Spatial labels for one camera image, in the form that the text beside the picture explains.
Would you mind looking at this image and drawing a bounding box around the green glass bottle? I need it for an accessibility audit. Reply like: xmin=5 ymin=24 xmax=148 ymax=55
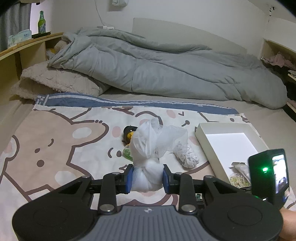
xmin=38 ymin=11 xmax=46 ymax=34

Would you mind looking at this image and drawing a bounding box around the tissue pack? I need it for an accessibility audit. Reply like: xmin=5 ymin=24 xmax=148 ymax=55
xmin=8 ymin=29 xmax=32 ymax=48

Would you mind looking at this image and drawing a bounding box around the person's right hand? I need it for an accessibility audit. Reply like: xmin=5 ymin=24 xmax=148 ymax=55
xmin=280 ymin=208 xmax=296 ymax=241

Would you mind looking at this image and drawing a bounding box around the wall niche shelf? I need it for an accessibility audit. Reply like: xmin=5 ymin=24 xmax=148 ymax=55
xmin=260 ymin=40 xmax=295 ymax=121

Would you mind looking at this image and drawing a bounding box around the grey duvet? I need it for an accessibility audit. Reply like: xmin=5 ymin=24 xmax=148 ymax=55
xmin=48 ymin=28 xmax=288 ymax=109

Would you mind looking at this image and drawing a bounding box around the grey headboard panel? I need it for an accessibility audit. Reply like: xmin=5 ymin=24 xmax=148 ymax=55
xmin=132 ymin=18 xmax=247 ymax=55

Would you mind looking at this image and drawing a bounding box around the white charging cable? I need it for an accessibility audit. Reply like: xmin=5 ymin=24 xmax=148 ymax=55
xmin=94 ymin=0 xmax=115 ymax=30

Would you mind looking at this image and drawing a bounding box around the grey toilet seat cushion packet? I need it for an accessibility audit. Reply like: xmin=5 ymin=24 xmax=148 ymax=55
xmin=231 ymin=162 xmax=251 ymax=183

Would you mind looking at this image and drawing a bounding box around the white patterned rolled cloth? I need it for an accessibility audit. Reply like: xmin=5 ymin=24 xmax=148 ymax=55
xmin=173 ymin=143 xmax=199 ymax=169

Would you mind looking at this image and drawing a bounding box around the yellow headlamp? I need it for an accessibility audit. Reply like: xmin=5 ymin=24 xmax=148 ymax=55
xmin=122 ymin=126 xmax=137 ymax=161

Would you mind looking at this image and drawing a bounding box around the white plastic bag bundle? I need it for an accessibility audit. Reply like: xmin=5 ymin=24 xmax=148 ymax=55
xmin=129 ymin=118 xmax=188 ymax=193

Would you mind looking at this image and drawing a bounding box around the cartoon bear print cloth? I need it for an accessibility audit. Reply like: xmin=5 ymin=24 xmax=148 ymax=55
xmin=0 ymin=92 xmax=296 ymax=241

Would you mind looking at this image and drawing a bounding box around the grey curtain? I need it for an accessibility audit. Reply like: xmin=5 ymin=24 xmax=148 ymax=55
xmin=1 ymin=1 xmax=32 ymax=51

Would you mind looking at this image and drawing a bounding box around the pink clothes pile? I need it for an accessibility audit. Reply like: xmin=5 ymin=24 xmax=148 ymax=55
xmin=261 ymin=52 xmax=295 ymax=70

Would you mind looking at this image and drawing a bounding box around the white shallow cardboard box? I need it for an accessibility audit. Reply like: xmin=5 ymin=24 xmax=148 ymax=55
xmin=195 ymin=123 xmax=269 ymax=183

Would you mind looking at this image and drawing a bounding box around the wooden headboard shelf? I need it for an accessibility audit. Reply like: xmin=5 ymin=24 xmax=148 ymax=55
xmin=1 ymin=33 xmax=63 ymax=124

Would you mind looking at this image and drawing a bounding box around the beige fleece blanket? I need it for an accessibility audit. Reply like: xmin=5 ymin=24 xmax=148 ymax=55
xmin=10 ymin=40 xmax=110 ymax=100

